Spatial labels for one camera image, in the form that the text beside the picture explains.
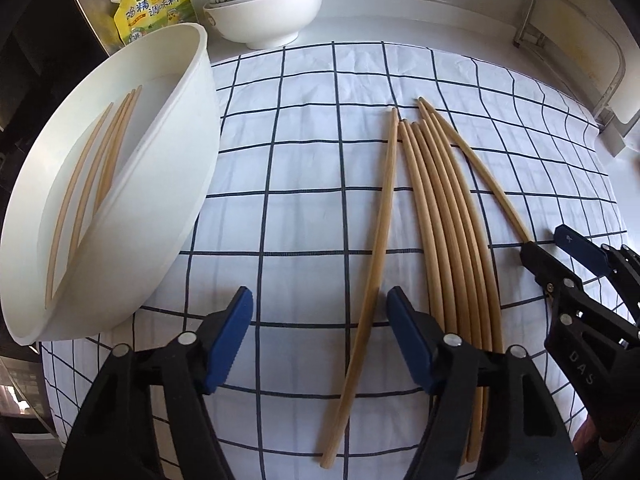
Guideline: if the plain white ceramic bowl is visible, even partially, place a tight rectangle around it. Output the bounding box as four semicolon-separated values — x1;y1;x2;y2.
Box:
202;0;324;51

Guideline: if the white black-grid cloth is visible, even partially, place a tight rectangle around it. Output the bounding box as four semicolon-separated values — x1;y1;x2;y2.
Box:
40;40;628;480

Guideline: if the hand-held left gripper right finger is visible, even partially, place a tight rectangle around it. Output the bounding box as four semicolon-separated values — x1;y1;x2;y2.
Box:
386;286;583;480

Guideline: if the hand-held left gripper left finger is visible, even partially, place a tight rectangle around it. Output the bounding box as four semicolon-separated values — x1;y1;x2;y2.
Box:
57;286;254;480

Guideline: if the cream cutting board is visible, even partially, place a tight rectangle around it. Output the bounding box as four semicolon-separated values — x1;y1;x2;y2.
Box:
530;0;640;156

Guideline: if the large cream round basin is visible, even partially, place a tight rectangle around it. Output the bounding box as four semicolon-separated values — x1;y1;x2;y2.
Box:
0;22;221;347

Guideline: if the metal board rack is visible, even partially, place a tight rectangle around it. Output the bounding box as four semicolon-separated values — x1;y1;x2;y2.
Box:
515;0;626;126

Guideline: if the bunch of wooden chopsticks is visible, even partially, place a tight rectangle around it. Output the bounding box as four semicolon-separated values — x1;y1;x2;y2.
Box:
398;99;506;466

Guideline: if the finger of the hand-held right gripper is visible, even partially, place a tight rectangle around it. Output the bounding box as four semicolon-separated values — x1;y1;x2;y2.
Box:
520;242;581;326
554;224;640;306

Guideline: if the yellow seasoning pouch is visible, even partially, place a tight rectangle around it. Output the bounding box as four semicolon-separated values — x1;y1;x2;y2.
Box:
111;0;196;46

